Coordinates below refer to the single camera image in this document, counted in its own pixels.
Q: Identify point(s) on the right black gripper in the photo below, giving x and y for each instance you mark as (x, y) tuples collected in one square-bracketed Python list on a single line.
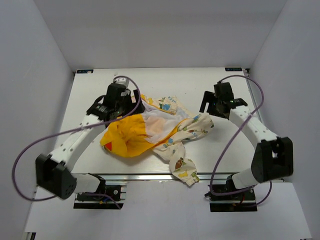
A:
[(209, 97)]

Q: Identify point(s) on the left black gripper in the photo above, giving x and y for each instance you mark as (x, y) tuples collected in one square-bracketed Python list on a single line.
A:
[(132, 106)]

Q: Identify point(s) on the yellow cream dinosaur print jacket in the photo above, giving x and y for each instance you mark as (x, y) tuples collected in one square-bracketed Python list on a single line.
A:
[(164, 126)]

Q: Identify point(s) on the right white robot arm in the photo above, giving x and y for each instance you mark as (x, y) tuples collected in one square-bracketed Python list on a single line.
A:
[(273, 157)]

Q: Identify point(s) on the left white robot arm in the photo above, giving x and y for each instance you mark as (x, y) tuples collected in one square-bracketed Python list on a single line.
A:
[(54, 170)]

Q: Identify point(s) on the right blue table label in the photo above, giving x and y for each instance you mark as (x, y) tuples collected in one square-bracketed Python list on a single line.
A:
[(233, 69)]

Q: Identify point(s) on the blue table label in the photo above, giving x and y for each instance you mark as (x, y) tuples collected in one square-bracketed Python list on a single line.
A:
[(84, 71), (233, 69)]

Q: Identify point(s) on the left blue table label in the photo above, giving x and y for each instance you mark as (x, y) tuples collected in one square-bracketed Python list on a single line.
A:
[(84, 71)]

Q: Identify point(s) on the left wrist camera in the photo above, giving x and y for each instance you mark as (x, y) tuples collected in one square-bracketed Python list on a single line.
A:
[(121, 81)]

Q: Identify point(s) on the aluminium table front rail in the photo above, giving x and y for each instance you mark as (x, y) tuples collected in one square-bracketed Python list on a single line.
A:
[(158, 177)]

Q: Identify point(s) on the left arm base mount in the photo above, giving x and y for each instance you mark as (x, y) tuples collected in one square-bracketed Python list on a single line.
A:
[(110, 196)]

